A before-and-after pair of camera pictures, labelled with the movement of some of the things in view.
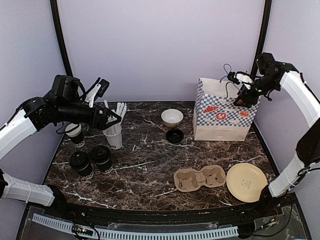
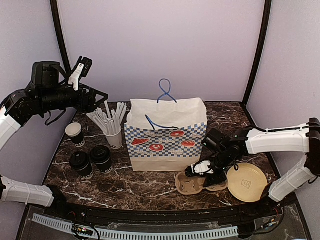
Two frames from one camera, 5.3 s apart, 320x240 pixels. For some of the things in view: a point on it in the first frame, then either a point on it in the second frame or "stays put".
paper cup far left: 74,132 stays put
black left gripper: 101,124 to 89,106
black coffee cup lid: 79,160 stays put
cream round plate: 245,182 stays put
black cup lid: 100,154 stays put
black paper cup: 101,156 stays put
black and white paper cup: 80,161 stays put
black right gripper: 244,95 to 212,179
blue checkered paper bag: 215,117 to 166,134
